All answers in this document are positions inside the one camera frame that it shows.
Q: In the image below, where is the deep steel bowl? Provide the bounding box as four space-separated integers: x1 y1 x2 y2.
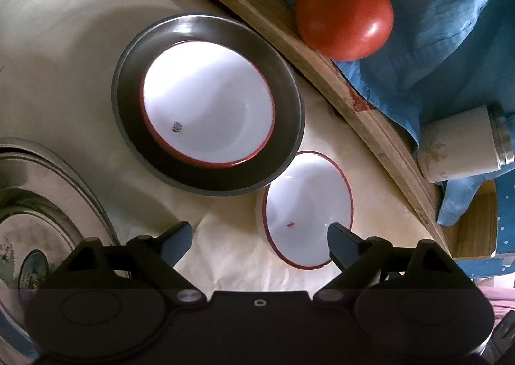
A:
112 14 305 197

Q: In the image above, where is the wooden shelf board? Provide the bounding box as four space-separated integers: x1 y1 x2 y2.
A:
218 0 498 260

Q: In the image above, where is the white thermos cup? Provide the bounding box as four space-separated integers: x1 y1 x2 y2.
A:
417 105 514 183

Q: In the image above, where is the blue cloth garment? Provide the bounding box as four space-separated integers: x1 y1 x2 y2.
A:
229 0 515 228

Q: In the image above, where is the cream table cover sheet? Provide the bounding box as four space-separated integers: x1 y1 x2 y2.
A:
0 0 448 365

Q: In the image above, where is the red tomato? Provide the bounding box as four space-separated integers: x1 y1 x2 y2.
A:
295 0 394 62

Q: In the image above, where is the white red-rimmed bowl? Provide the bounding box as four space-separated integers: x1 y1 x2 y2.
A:
256 151 354 270
139 40 276 168

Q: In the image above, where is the blue dotted curtain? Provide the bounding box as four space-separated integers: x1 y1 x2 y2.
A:
453 172 514 280

